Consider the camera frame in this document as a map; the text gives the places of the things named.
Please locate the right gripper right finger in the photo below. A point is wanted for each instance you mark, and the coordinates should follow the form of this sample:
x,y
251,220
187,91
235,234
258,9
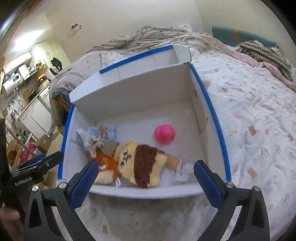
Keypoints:
x,y
252,222

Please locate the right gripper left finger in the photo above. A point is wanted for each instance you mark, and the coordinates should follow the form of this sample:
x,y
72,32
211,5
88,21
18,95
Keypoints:
x,y
40,222

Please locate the light blue plush toy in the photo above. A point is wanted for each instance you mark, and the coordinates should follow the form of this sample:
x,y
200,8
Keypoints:
x,y
81,135

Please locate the orange fox plush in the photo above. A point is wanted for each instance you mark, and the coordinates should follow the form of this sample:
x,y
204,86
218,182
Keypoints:
x,y
107,168

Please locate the yellow bear plush brown outfit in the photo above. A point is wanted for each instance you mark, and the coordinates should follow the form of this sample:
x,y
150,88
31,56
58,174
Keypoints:
x,y
141,164

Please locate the pink soft toy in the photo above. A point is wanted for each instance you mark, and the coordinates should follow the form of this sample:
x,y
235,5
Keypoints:
x,y
164,133

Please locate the grey beige fuzzy scrunchie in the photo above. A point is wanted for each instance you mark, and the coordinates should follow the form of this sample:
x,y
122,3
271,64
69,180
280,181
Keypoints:
x,y
95,139

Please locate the left hand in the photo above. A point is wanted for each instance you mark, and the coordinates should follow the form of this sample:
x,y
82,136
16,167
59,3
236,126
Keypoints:
x,y
9,217

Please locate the cardboard box on floor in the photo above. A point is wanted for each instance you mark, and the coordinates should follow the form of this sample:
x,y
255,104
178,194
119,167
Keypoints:
x,y
44,142

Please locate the white kitchen cabinet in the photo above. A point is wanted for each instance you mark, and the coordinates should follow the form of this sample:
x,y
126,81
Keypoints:
x,y
36,119

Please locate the white washing machine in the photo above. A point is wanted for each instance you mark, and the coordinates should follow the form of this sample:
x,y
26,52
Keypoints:
x,y
44,98

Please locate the beige floral crumpled blanket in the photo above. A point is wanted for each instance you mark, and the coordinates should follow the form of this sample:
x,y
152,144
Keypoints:
x,y
106,54

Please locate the floral white bedspread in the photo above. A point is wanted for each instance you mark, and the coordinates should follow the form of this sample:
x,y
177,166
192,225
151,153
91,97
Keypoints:
x,y
256,113

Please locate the white box blue edges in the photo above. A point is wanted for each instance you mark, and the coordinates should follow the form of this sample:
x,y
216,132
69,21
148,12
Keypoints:
x,y
157,87

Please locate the pink blanket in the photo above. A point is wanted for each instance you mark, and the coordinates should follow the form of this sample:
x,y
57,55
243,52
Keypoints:
x,y
252,62

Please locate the striped knit blanket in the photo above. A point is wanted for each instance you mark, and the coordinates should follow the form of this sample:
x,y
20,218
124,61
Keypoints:
x,y
271,55

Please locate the teal cushion orange stripe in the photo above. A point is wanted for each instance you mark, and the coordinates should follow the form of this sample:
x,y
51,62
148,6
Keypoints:
x,y
234,37

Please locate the white wall hook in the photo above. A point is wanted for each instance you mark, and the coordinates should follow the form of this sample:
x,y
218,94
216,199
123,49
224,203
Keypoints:
x,y
75,28

